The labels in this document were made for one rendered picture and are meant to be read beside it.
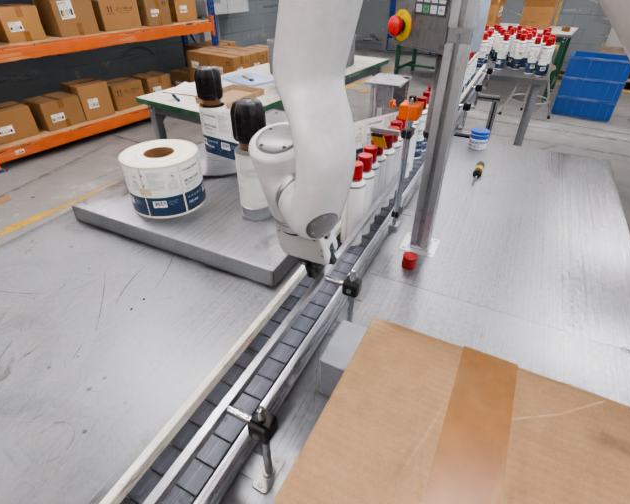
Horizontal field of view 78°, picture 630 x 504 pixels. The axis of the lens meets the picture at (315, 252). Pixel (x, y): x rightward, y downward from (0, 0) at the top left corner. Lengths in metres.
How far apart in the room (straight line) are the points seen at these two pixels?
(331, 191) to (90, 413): 0.55
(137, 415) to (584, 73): 5.39
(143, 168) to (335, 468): 0.88
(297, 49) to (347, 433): 0.38
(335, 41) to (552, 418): 0.42
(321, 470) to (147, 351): 0.56
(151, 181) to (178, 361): 0.48
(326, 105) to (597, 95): 5.22
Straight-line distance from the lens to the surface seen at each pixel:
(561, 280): 1.09
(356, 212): 0.89
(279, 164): 0.52
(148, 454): 0.61
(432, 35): 0.91
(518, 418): 0.40
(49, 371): 0.89
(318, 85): 0.48
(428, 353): 0.41
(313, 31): 0.47
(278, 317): 0.77
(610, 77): 5.59
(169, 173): 1.07
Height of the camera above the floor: 1.43
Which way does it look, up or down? 36 degrees down
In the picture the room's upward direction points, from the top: straight up
